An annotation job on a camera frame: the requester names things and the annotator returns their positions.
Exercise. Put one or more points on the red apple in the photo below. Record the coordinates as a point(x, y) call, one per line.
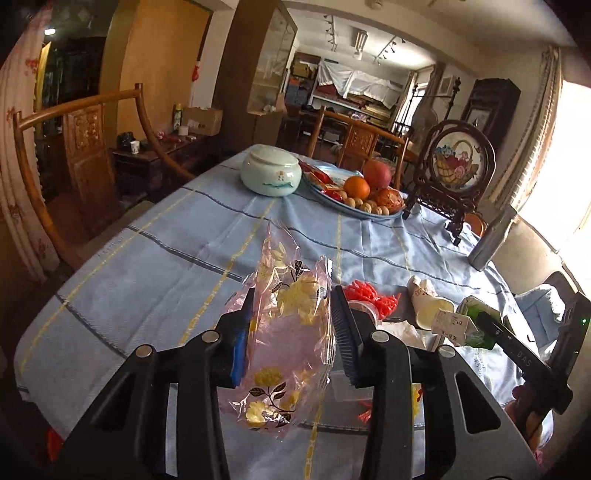
point(377, 172)

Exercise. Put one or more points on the carved wooden armchair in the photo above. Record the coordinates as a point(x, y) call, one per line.
point(85, 152)
point(358, 141)

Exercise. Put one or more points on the storage shelf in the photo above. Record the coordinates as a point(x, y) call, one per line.
point(302, 78)

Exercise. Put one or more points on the blue striped tablecloth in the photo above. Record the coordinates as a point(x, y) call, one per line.
point(161, 258)

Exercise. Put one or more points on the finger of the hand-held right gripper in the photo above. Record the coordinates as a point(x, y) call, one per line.
point(498, 330)

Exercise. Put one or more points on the fruit in red mesh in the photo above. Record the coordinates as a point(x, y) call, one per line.
point(390, 201)

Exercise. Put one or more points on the light blue garment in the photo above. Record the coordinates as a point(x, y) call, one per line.
point(540, 304)

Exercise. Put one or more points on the blue oval fruit plate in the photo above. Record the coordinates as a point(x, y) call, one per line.
point(334, 175)

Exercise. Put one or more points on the white tissue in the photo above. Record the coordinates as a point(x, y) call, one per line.
point(401, 332)

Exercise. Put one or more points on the crushed white paper cup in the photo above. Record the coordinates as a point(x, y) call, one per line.
point(431, 311)

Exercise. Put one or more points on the dark wooden side table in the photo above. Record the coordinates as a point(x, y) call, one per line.
point(152, 161)

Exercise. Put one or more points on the ceiling tube lamp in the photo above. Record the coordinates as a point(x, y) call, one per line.
point(360, 42)

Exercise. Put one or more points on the orange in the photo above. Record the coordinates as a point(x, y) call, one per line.
point(357, 188)

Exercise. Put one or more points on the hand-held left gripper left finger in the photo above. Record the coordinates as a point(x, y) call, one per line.
point(240, 350)

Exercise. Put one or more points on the clear plastic container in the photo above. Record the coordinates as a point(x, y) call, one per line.
point(362, 310)

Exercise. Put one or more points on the glass-front wooden cabinet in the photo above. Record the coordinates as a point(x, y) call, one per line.
point(240, 69)

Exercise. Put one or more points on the white hanging sheet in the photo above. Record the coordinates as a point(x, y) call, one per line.
point(360, 83)

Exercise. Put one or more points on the dark carved wooden cabinet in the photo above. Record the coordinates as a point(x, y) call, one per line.
point(498, 106)

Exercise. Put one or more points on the round embroidered screen on stand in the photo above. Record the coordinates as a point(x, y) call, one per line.
point(455, 161)

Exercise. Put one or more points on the beige window curtain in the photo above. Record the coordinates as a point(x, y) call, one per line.
point(540, 115)

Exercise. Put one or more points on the light wooden wardrobe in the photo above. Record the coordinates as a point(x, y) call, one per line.
point(157, 55)

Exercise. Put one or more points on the white ceramic lidded jar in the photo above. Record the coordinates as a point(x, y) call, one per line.
point(270, 170)

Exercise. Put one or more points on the spray can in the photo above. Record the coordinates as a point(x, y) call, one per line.
point(177, 117)

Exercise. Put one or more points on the person's right hand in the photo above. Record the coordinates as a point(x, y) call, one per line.
point(531, 417)

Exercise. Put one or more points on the floral clear plastic bag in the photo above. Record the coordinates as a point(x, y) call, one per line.
point(286, 295)

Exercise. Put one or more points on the red snack packet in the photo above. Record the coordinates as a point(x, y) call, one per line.
point(314, 171)
point(331, 187)

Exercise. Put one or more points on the cardboard box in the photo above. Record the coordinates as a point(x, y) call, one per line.
point(203, 121)

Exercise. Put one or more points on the pink floral curtain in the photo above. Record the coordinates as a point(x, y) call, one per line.
point(18, 161)

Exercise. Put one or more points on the red hanging ornament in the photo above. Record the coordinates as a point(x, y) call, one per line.
point(197, 71)

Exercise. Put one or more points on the red plastic basin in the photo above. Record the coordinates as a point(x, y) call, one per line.
point(475, 224)

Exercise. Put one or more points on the green and white carton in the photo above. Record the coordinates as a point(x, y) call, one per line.
point(471, 307)

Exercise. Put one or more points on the silver metal bottle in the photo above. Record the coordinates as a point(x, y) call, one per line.
point(489, 240)

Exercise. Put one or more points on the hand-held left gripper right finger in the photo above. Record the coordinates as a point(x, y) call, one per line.
point(344, 337)

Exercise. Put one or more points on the row of walnuts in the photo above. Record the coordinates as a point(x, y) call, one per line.
point(364, 205)

